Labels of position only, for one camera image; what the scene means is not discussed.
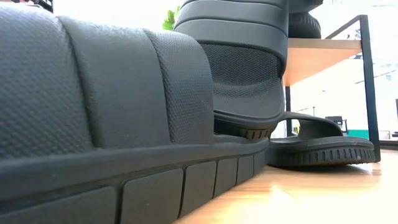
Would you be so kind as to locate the small monitor on stand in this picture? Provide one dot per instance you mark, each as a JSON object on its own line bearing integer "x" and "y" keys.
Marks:
{"x": 334, "y": 119}

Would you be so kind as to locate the green panel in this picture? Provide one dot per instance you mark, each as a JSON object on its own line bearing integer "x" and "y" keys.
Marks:
{"x": 357, "y": 134}

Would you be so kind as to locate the wooden shelf with black frame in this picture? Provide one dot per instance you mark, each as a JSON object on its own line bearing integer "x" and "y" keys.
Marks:
{"x": 317, "y": 59}

